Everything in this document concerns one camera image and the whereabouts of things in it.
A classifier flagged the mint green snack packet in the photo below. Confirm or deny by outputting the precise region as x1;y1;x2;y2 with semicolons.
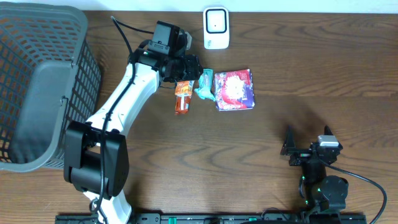
195;68;216;101

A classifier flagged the long orange snack bar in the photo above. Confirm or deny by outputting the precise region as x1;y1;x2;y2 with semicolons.
175;95;192;114

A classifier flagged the red purple snack packet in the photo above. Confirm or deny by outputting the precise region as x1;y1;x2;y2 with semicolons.
213;69;255;111

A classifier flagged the small orange snack packet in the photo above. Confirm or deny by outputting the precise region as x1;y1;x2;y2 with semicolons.
175;80;195;96

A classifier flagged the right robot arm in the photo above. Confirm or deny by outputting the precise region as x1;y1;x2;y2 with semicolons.
280;126;349;223

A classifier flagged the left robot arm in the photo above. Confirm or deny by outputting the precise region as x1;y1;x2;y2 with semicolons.
63;21;203;223

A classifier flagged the grey plastic shopping basket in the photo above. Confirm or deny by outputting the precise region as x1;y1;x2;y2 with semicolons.
1;2;101;172

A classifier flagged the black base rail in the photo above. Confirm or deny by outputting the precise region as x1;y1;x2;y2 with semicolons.
55;212;368;224

